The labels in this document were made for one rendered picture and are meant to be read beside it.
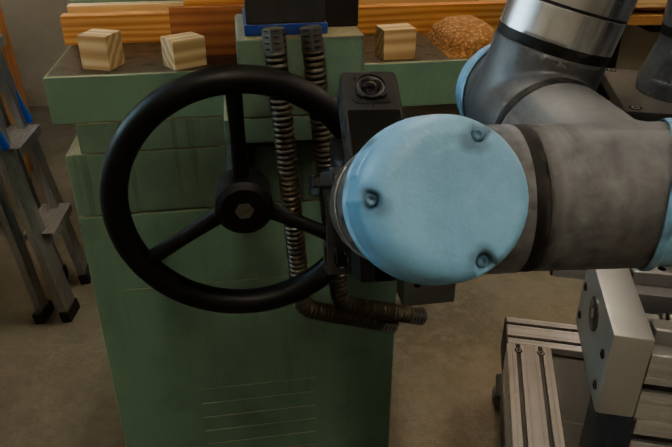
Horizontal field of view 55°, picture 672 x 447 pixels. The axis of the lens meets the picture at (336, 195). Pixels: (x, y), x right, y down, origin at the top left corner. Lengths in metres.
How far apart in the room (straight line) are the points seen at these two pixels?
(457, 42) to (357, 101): 0.41
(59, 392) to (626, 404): 1.37
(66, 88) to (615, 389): 0.67
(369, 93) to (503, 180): 0.23
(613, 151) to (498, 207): 0.07
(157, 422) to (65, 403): 0.61
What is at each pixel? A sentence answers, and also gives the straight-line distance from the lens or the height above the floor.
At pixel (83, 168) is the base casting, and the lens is 0.88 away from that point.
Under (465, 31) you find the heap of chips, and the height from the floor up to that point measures 0.93.
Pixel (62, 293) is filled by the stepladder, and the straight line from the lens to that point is 1.92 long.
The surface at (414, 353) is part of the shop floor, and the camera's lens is 1.72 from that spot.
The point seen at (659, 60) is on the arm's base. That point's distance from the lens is 1.07.
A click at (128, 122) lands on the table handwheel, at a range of 0.65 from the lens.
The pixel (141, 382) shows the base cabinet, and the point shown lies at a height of 0.42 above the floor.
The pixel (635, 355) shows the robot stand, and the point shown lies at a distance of 0.61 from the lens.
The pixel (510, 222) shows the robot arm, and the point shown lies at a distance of 0.28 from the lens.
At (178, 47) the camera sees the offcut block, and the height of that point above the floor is 0.93.
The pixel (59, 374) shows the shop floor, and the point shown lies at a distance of 1.79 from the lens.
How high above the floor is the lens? 1.12
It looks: 27 degrees down
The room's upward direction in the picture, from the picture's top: straight up
